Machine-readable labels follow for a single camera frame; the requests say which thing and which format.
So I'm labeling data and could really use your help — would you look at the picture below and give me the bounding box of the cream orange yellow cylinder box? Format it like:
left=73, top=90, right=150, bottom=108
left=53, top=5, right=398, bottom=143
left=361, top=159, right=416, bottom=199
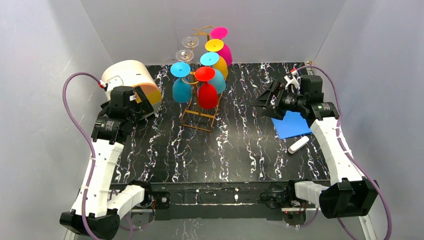
left=101, top=60, right=162, bottom=117

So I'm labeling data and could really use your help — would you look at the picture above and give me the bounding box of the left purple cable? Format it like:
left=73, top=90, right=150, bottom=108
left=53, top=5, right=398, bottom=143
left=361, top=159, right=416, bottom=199
left=62, top=72, right=135, bottom=240

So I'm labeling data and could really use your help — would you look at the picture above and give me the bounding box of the magenta wine glass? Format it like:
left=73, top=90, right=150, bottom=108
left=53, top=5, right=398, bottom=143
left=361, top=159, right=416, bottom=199
left=210, top=26, right=233, bottom=66

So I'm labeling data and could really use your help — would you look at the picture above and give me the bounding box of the clear wine glass front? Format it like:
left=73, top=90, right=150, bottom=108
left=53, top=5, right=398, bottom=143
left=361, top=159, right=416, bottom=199
left=175, top=49, right=194, bottom=63

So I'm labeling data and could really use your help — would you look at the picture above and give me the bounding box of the blue flat sheet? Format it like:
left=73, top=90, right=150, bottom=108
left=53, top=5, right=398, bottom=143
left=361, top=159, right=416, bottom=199
left=271, top=111, right=312, bottom=140

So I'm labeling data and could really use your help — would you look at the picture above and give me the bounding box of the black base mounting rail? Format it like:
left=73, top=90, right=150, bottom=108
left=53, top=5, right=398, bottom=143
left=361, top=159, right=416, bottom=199
left=110, top=180, right=332, bottom=222

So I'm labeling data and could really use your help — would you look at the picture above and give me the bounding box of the clear wine glass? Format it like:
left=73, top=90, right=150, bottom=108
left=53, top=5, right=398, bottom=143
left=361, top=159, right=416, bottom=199
left=182, top=36, right=200, bottom=49
left=175, top=49, right=194, bottom=63

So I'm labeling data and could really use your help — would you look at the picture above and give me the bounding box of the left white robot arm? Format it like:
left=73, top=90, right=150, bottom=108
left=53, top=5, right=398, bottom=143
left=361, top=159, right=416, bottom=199
left=59, top=86, right=153, bottom=240

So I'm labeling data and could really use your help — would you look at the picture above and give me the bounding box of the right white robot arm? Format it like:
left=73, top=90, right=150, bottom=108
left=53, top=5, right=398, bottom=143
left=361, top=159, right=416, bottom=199
left=251, top=75, right=378, bottom=219

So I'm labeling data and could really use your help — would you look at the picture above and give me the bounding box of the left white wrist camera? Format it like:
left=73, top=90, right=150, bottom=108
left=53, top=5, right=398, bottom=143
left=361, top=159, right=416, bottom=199
left=106, top=75, right=124, bottom=92

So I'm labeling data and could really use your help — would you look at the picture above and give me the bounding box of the light blue wine glass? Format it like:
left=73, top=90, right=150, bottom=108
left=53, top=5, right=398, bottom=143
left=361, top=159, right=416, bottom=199
left=170, top=61, right=192, bottom=103
left=200, top=52, right=227, bottom=94

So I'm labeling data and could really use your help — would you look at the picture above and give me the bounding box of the yellow wine glass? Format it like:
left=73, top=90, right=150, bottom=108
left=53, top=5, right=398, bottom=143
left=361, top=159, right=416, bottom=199
left=205, top=38, right=229, bottom=80

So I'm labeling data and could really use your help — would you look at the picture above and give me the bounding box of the red wine glass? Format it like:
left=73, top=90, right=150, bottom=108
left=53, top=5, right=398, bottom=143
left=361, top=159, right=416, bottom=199
left=194, top=66, right=218, bottom=109

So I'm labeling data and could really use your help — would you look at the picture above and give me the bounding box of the small white rectangular device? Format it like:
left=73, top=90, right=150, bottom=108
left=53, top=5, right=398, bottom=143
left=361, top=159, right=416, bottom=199
left=287, top=136, right=310, bottom=154

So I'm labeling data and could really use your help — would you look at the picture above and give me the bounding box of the clear wine glass rear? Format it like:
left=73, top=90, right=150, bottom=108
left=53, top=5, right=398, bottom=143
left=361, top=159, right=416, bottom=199
left=182, top=36, right=200, bottom=49

